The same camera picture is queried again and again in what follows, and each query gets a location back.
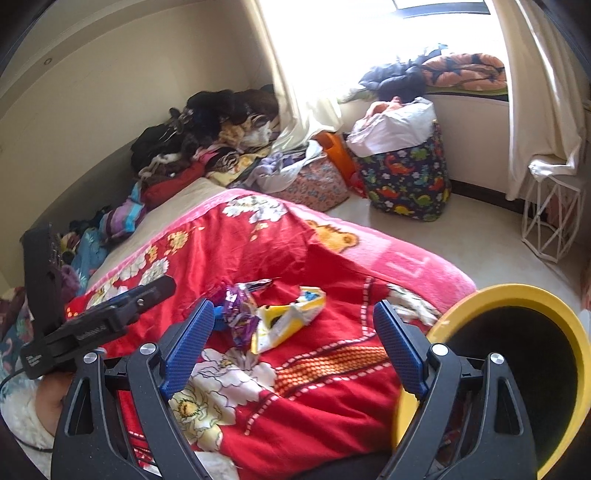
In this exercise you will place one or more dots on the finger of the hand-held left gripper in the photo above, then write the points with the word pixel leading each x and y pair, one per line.
pixel 147 295

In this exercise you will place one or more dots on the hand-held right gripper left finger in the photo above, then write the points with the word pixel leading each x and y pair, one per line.
pixel 187 350

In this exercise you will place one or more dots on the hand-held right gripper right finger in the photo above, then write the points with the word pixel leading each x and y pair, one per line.
pixel 399 350

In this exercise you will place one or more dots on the purple snack wrapper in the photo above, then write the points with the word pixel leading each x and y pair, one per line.
pixel 240 314

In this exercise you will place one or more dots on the yellow snack wrapper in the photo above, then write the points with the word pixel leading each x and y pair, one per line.
pixel 277 323

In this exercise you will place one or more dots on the yellow rimmed waste bin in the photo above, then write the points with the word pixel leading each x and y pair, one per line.
pixel 517 293

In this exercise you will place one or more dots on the person's left forearm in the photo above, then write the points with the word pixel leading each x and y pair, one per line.
pixel 23 415

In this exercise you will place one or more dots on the purple fuzzy cloth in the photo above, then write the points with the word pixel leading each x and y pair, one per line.
pixel 71 281

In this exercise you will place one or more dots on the dark patterned cloth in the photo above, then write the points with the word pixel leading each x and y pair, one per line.
pixel 11 323

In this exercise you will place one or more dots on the blue printed cloth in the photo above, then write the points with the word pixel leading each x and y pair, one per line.
pixel 92 249

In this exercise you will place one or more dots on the bed with beige sheet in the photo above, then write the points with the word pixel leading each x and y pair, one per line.
pixel 152 235

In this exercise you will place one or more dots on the purple striped cloth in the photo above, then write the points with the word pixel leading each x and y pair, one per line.
pixel 122 214

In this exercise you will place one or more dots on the red flower printed blanket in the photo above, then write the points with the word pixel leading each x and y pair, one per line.
pixel 323 406

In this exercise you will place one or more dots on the dark red garment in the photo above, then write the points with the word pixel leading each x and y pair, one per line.
pixel 171 184

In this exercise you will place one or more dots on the yellow patterned blanket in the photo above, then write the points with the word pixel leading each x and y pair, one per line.
pixel 235 168

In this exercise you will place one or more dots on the dinosaur print laundry basket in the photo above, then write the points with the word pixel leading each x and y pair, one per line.
pixel 406 180

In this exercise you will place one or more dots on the pale lavender cloth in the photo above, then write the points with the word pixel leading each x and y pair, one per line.
pixel 277 170

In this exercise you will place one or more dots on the floral fabric bag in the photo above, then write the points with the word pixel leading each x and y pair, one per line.
pixel 318 184

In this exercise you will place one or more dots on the cream patterned garment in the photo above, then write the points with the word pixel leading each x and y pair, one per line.
pixel 244 134

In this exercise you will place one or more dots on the pile of dark clothes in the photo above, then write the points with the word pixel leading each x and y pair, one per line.
pixel 207 110

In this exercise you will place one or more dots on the orange bag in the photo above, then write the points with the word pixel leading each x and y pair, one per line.
pixel 339 152

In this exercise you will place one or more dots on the white plastic bag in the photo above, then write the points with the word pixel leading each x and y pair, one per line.
pixel 392 131

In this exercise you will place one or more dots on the cream curtain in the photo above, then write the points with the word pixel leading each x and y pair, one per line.
pixel 300 115
pixel 535 115

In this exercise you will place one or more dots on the orange cloth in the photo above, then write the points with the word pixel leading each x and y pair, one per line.
pixel 383 107

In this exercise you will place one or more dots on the dark padded jacket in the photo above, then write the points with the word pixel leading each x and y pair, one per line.
pixel 397 78

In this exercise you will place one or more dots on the orange patterned quilt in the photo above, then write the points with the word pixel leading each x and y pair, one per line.
pixel 466 71

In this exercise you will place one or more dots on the dark framed window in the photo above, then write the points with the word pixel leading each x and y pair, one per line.
pixel 369 37

